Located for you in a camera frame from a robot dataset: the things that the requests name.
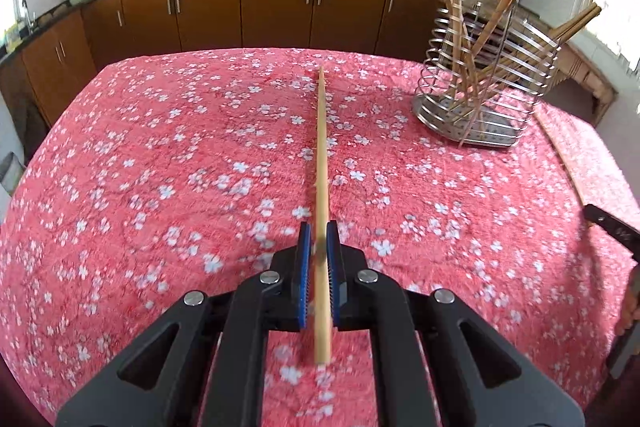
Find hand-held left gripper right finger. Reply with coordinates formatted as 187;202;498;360
326;221;586;427

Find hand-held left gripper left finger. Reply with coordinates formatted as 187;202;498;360
55;222;313;427

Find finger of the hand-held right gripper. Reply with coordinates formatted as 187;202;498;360
584;203;640;254

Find metal wire chopstick holder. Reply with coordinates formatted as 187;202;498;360
412;0;563;148

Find person's right hand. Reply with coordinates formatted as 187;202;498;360
615;293;640;337

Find light wooden side table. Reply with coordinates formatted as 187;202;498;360
545;42;618;128

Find red floral tablecloth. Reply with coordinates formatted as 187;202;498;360
0;48;640;427

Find brown wooden base cabinets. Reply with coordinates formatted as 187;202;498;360
0;0;446;128

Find grey bucket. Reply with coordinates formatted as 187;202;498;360
0;152;23;196

